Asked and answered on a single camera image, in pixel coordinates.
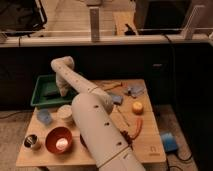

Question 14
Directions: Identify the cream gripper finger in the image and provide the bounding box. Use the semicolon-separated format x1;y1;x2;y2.
59;89;68;97

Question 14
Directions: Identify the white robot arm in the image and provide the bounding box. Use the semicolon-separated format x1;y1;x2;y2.
51;56;146;171

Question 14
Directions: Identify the white paper cup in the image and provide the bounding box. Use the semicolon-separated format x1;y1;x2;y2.
57;105;73;123

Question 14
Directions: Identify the small blue plastic cup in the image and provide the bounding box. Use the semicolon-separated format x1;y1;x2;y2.
37;109;52;125

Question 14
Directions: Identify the green plastic tray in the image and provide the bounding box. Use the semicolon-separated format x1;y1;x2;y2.
31;74;77;109

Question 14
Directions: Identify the purple bowl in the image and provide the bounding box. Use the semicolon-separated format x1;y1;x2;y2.
80;134;88;149

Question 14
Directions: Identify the red bowl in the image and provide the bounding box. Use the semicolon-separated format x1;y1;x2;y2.
45;127;73;154

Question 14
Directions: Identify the blue sponge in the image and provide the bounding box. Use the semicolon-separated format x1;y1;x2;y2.
111;94;123;105

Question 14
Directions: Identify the thin metal utensil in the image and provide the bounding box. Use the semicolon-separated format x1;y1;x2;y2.
116;105;130;127

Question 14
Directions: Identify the bunch of dark grapes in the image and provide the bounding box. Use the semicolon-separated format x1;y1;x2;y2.
120;130;132;145

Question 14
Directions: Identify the yellow round fruit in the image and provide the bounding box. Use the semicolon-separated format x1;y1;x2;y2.
132;101;143;115

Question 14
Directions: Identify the black monitor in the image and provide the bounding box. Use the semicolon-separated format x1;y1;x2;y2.
133;0;191;35

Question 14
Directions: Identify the blue box on floor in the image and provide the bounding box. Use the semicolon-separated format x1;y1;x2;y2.
160;133;178;153

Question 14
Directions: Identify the grey vertical post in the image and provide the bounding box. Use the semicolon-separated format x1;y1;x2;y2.
89;7;100;42

